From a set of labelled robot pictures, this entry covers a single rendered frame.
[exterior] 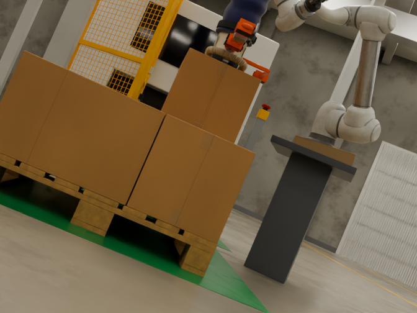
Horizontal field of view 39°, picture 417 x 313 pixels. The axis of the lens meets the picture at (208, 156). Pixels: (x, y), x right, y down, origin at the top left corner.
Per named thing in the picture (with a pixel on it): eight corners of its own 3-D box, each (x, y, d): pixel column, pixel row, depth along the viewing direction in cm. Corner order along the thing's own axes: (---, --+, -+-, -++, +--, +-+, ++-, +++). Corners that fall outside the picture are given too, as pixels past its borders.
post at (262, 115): (205, 234, 427) (259, 108, 431) (213, 238, 427) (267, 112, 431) (206, 236, 420) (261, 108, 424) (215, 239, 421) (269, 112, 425)
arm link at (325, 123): (317, 136, 361) (328, 102, 361) (343, 143, 350) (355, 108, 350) (305, 130, 348) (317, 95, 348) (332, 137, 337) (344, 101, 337)
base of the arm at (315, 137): (337, 153, 358) (340, 144, 358) (331, 148, 338) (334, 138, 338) (309, 144, 365) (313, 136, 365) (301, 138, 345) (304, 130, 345)
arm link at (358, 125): (348, 136, 352) (381, 145, 338) (334, 140, 340) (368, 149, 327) (368, 4, 328) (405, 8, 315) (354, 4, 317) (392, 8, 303)
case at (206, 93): (154, 125, 353) (180, 64, 354) (215, 151, 357) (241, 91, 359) (157, 120, 293) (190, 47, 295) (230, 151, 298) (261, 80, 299)
